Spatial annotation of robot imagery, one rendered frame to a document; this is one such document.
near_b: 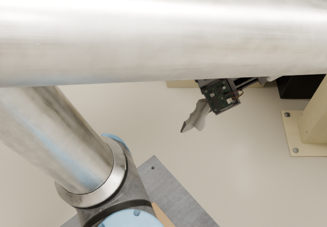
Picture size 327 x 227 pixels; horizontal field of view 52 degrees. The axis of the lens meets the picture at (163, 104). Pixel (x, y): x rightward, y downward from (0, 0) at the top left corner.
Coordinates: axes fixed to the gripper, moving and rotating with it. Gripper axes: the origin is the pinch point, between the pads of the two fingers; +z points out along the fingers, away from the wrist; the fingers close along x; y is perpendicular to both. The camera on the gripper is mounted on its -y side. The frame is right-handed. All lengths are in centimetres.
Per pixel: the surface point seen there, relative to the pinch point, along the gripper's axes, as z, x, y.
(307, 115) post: -45, 79, -74
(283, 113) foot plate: -38, 84, -90
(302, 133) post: -40, 89, -75
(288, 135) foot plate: -33, 89, -78
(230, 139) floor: -7, 77, -80
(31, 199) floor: 86, 44, -60
